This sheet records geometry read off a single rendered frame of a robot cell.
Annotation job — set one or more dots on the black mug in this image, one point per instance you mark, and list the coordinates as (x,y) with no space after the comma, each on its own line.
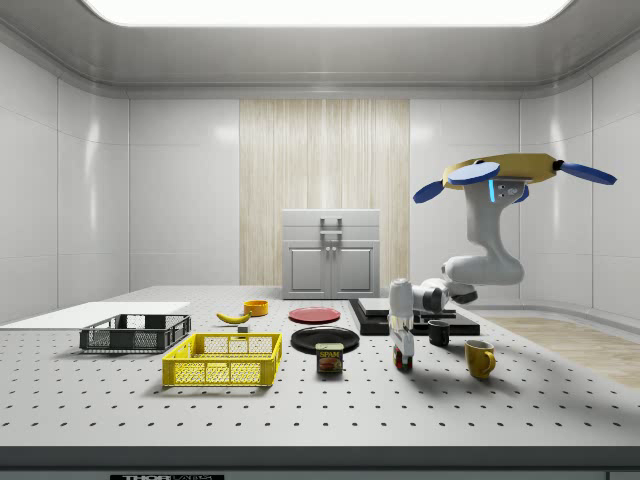
(438,334)

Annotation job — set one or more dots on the yellow bowl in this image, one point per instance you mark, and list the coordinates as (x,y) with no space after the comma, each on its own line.
(256,308)

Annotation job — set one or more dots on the flat-sided can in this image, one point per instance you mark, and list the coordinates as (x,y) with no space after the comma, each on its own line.
(329,358)

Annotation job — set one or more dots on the red plate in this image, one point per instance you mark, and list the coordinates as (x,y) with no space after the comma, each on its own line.
(314,315)

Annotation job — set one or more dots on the dark grey basket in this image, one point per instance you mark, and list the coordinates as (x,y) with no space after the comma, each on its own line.
(100,340)

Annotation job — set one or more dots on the white cabinet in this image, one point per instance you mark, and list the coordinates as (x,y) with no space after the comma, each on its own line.
(330,270)

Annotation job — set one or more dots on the banana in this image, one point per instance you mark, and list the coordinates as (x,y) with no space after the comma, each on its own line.
(232,318)

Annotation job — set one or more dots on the white board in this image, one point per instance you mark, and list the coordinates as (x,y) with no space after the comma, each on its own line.
(55,315)

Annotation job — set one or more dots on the black plate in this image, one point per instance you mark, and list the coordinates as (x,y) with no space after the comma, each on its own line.
(310,337)

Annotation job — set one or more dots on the black stove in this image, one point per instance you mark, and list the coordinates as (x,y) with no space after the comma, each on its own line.
(465,326)

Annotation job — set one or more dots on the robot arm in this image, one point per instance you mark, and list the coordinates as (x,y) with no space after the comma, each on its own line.
(482,225)

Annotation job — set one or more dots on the drone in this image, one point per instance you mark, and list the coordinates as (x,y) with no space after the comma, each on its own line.
(525,167)

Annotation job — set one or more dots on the yellow mug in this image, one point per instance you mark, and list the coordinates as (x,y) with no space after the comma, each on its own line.
(477,360)

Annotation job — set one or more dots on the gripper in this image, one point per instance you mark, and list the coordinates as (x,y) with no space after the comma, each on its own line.
(401,332)

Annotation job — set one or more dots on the yellow basket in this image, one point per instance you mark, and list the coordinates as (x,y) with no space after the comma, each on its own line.
(220,372)

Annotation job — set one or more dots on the puzzle cube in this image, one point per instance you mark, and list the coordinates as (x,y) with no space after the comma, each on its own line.
(404,363)

